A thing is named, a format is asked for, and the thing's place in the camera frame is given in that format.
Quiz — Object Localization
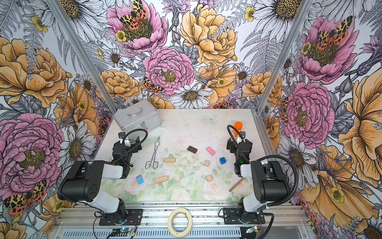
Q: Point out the pink block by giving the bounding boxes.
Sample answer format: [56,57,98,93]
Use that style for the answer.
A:
[206,146,215,156]

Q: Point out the long natural wood block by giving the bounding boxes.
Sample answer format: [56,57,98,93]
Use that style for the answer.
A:
[154,176,169,184]

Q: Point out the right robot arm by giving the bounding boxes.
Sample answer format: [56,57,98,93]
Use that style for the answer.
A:
[222,134,291,225]

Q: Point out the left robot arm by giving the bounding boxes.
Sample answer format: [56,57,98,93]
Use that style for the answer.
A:
[57,128,148,225]

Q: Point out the blue cube block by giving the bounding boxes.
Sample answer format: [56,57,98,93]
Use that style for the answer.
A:
[219,157,226,165]

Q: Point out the light blue triangular block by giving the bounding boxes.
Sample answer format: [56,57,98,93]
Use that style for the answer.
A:
[136,174,144,185]

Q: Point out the dark brown block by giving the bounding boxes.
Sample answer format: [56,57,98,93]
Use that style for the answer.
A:
[187,146,198,154]

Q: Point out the orange plastic bottle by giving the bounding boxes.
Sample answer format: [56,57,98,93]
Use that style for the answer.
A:
[232,121,243,137]

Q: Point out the metal tongs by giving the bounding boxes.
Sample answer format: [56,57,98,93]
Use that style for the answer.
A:
[145,137,160,169]

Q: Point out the thin wood stick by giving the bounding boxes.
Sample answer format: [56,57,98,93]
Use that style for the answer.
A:
[229,178,245,192]

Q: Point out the silver metal case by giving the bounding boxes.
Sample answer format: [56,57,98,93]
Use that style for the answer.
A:
[114,100,161,132]

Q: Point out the green circuit board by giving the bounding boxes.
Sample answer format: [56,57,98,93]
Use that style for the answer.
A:
[246,226,259,234]
[110,227,135,237]

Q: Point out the right green circuit board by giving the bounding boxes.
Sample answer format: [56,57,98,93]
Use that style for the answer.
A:
[246,226,259,234]

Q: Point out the masking tape roll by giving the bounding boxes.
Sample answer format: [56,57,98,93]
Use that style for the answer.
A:
[167,208,193,239]

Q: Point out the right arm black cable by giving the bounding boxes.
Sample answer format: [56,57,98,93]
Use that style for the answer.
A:
[227,124,299,207]

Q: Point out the aluminium frame rail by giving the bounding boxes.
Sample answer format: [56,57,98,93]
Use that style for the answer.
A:
[53,201,311,229]

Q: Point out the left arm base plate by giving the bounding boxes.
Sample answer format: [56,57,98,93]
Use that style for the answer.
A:
[98,209,143,226]

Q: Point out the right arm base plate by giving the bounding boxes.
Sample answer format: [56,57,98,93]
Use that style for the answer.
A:
[222,208,265,225]

